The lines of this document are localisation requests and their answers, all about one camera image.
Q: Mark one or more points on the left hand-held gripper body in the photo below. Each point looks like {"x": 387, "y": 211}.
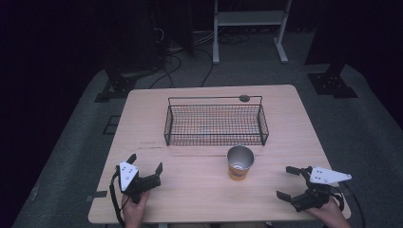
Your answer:
{"x": 131, "y": 179}

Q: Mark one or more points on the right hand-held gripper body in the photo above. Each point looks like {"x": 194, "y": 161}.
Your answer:
{"x": 316, "y": 190}

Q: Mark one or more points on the metal cup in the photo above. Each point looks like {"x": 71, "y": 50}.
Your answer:
{"x": 239, "y": 163}

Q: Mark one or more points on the person's right hand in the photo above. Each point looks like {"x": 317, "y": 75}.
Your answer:
{"x": 331, "y": 215}

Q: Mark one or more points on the person's left hand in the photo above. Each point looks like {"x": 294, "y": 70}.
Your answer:
{"x": 134, "y": 209}

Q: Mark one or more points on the black stand base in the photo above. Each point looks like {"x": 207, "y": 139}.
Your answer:
{"x": 115, "y": 90}

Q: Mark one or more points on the white metal stand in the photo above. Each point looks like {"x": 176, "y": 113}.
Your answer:
{"x": 250, "y": 28}

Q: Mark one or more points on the black stand base plate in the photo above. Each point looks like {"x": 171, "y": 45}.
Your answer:
{"x": 332, "y": 85}

